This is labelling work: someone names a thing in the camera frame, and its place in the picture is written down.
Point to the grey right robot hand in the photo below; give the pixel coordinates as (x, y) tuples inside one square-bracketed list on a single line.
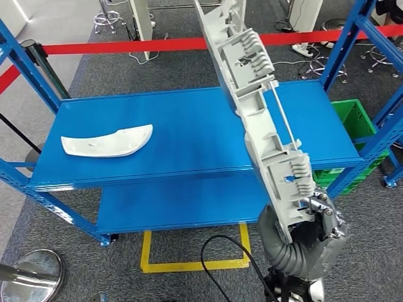
[(324, 246)]

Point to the grey plastic wheel hubcap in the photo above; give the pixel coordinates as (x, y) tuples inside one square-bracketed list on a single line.
[(261, 141)]

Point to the white curved plastic part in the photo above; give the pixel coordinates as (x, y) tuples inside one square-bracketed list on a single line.
[(107, 144)]

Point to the green plastic crate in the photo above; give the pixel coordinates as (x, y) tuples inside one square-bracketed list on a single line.
[(352, 121)]

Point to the yellow floor tape square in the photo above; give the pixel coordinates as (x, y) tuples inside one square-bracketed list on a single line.
[(195, 265)]

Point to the chrome chair base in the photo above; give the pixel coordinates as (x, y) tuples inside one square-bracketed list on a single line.
[(321, 68), (381, 58), (109, 18)]

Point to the white power strip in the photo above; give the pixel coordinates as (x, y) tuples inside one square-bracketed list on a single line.
[(300, 49)]

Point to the black stool seat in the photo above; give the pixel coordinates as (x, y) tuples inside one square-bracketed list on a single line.
[(333, 29)]

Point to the person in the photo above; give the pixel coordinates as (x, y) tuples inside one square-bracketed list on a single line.
[(389, 8)]

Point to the red barrier belt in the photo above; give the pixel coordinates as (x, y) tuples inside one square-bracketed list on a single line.
[(126, 46), (9, 79)]

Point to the chrome stanchion with round base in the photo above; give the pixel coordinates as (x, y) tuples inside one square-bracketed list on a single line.
[(31, 277)]

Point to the thin black stanchion grey base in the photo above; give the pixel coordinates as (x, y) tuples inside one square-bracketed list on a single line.
[(35, 160)]

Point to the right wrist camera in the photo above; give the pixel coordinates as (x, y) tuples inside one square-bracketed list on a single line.
[(316, 291)]

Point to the black belt stanchion post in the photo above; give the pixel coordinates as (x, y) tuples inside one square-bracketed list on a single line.
[(47, 71)]

